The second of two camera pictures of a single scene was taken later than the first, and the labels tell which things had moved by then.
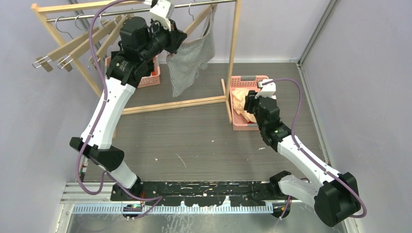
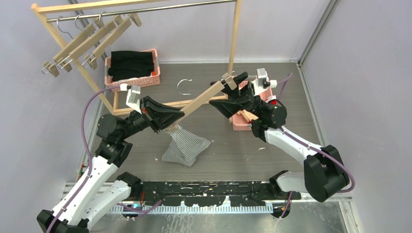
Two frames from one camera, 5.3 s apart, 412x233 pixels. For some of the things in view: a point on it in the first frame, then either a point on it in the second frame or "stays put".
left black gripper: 175,37 to 158,116
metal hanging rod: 136,11 stays put
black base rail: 238,193 stays put
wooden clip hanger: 67,62 stays put
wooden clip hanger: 200,19 to 216,88
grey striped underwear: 184,64 to 184,147
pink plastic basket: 246,82 stays put
